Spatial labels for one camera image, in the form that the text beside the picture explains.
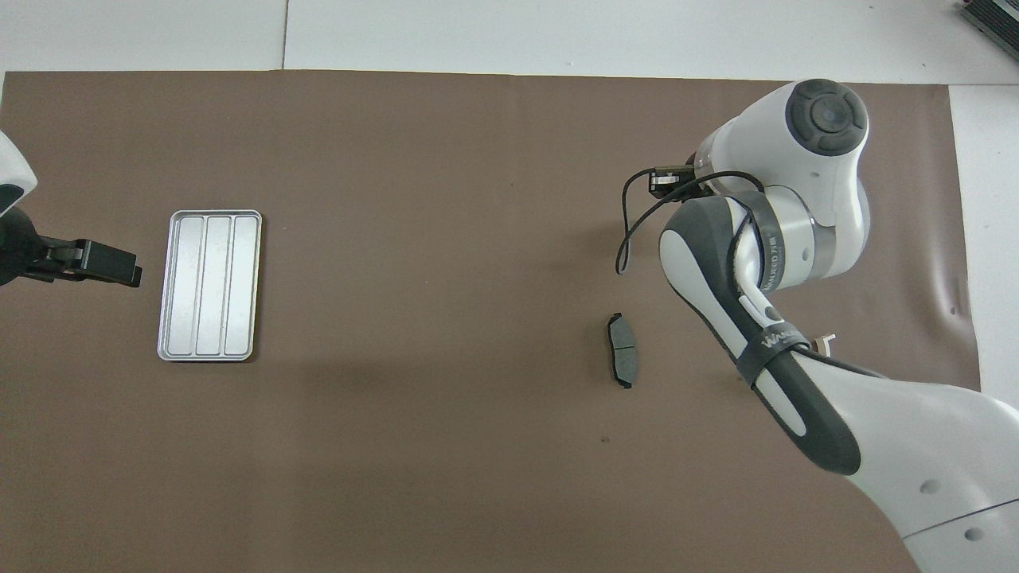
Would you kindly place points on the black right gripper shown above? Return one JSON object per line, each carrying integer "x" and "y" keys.
{"x": 673, "y": 181}

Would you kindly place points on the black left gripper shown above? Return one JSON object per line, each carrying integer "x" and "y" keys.
{"x": 20, "y": 247}

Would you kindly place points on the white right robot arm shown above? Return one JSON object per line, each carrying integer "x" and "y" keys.
{"x": 915, "y": 446}

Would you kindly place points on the silver metal compartment tray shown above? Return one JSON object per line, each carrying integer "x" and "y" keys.
{"x": 211, "y": 286}

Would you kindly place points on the long grey brake pad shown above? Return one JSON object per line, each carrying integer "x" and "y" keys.
{"x": 622, "y": 354}

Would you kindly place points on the brown paper table mat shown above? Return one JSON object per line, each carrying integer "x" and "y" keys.
{"x": 478, "y": 477}

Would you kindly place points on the black ribbed device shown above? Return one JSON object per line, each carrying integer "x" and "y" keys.
{"x": 999, "y": 14}

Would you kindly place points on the white curved plastic bracket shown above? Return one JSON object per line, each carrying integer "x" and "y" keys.
{"x": 829, "y": 340}

